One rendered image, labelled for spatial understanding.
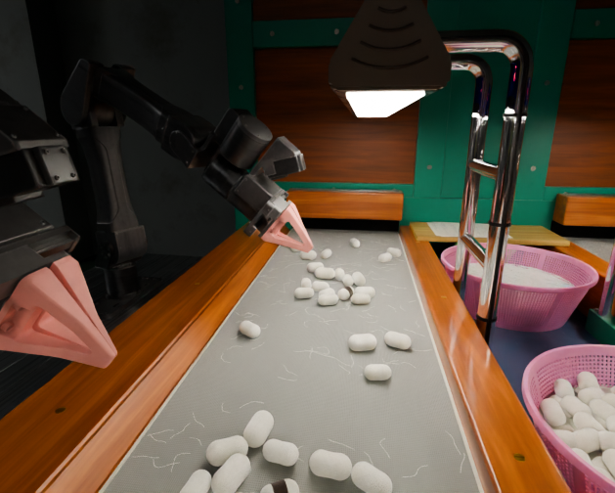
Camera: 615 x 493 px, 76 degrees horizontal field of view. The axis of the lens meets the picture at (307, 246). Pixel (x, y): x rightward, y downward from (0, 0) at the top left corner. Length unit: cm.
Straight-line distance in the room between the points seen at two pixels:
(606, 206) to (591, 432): 76
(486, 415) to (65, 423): 38
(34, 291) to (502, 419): 39
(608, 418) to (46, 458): 51
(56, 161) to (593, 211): 109
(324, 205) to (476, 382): 68
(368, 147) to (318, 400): 76
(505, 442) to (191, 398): 30
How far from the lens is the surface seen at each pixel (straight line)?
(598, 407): 53
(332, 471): 36
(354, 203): 102
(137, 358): 51
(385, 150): 108
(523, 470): 38
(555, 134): 118
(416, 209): 110
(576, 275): 92
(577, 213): 115
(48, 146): 30
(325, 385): 47
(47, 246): 35
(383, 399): 46
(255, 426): 39
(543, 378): 53
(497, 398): 45
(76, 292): 32
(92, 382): 48
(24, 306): 32
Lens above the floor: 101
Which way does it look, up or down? 17 degrees down
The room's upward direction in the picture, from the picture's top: straight up
